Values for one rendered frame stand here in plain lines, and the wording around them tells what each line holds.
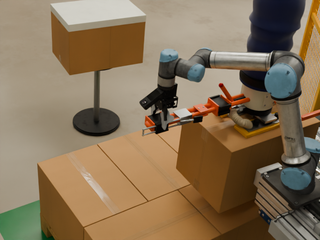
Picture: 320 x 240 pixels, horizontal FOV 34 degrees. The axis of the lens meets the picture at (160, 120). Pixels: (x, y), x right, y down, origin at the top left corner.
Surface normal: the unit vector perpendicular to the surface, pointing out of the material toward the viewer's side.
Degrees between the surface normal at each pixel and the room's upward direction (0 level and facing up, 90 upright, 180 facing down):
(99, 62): 90
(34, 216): 0
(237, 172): 91
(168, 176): 0
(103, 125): 0
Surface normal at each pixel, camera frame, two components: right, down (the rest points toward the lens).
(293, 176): -0.42, 0.58
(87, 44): 0.47, 0.52
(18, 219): 0.08, -0.83
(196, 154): -0.84, 0.24
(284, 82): -0.48, 0.34
